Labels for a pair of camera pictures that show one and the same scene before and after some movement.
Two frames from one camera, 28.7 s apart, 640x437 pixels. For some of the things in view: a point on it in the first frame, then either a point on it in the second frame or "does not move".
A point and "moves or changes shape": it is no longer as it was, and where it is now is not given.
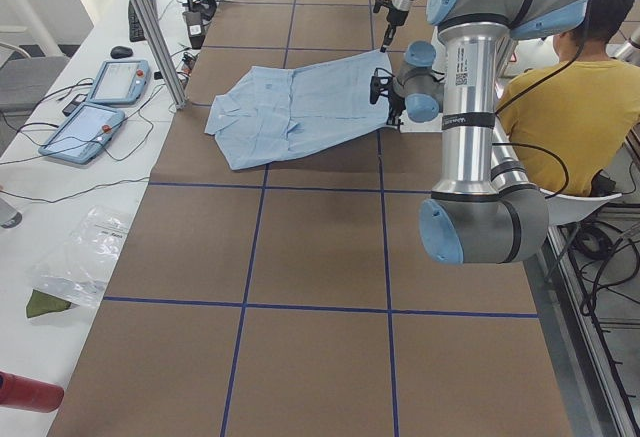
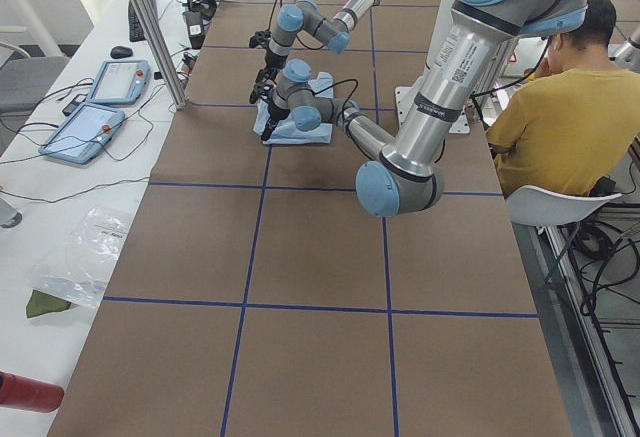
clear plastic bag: [78, 269] does not move
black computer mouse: [120, 51] does not move
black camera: [379, 1] to [260, 38]
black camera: [379, 84] to [261, 91]
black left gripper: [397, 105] to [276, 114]
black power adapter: [79, 99] does not move
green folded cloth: [40, 302] does not move
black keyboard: [136, 33] does not move
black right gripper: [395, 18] to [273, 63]
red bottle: [26, 393] does not move
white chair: [562, 209] does not move
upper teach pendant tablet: [121, 81] does not move
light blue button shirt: [281, 111] moves or changes shape
